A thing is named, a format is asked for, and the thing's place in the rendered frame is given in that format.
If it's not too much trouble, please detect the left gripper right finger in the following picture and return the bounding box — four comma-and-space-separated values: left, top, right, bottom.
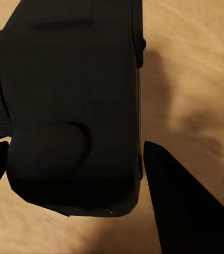
144, 141, 224, 254

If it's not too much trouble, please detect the digital camera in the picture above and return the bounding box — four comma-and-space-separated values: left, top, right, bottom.
0, 0, 146, 217

